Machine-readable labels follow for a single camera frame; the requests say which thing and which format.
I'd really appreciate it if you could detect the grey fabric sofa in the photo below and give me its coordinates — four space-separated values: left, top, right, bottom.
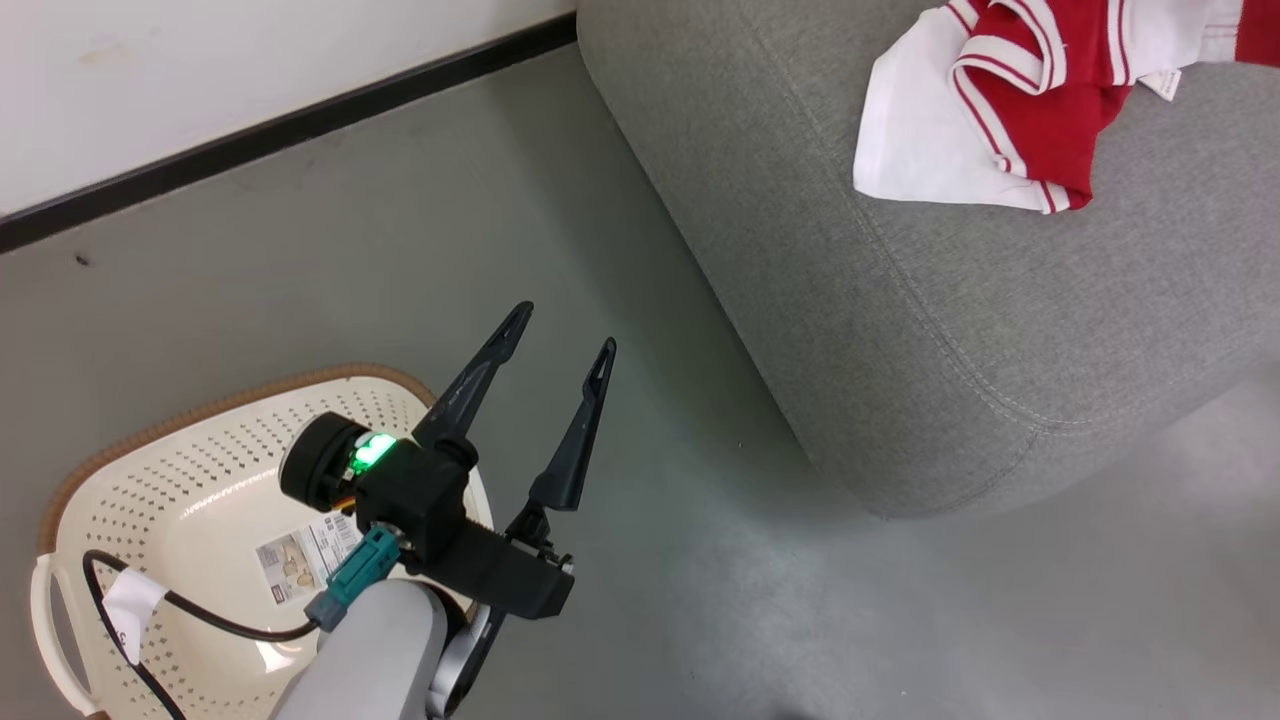
577 0 1280 519

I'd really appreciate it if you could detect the cream perforated laundry basket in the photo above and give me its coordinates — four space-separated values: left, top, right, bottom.
30 363 496 720

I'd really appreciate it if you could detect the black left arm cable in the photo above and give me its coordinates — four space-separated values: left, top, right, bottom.
82 550 321 720

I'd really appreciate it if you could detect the red white basketball jersey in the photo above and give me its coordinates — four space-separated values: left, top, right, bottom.
853 0 1280 215

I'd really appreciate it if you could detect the teal left cable connector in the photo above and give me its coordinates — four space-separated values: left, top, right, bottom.
305 527 403 633

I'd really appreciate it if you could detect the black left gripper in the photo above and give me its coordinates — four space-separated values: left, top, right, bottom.
278 301 618 622

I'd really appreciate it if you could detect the black wall baseboard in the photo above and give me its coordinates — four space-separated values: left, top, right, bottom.
0 12 578 254

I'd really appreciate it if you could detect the white left cable tag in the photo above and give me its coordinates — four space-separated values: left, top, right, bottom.
102 567 169 666

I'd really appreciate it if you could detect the paper label with barcode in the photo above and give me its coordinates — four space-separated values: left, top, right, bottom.
255 512 363 606

